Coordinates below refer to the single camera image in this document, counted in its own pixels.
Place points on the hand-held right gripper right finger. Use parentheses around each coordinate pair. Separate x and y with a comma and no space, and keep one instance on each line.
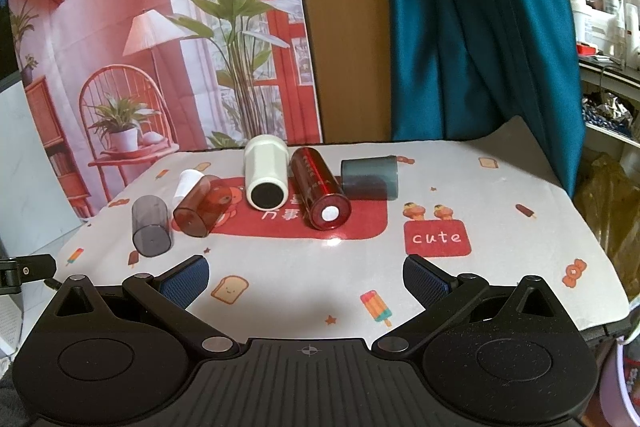
(426,281)

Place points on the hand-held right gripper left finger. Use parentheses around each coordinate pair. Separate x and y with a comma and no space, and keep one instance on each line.
(184,281)

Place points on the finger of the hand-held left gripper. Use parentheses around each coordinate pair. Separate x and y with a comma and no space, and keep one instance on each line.
(30,268)

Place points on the grey translucent cup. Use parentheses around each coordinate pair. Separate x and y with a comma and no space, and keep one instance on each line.
(150,227)

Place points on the dark teal translucent cup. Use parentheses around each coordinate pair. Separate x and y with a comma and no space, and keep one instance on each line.
(370,179)

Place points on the white cup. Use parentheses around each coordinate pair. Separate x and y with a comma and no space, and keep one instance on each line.
(265,162)

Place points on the red translucent cup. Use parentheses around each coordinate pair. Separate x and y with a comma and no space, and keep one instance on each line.
(315,182)

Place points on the brown translucent cap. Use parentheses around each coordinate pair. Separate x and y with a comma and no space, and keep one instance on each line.
(202,207)

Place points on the printed tablecloth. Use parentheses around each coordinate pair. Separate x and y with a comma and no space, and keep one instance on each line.
(500,217)

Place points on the white marble panel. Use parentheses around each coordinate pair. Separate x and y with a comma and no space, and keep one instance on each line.
(20,147)

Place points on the yellow plastic bag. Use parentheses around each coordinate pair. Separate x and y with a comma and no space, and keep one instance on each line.
(612,207)

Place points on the purple plastic basin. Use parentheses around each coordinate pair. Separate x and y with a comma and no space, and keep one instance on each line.
(622,377)

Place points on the teal curtain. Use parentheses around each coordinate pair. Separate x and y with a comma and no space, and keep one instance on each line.
(475,32)

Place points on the wooden board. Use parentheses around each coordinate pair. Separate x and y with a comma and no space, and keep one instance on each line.
(345,32)

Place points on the white shelf unit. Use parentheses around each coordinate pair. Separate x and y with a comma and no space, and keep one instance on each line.
(612,69)

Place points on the white bottle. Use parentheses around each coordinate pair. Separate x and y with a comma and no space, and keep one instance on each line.
(581,17)

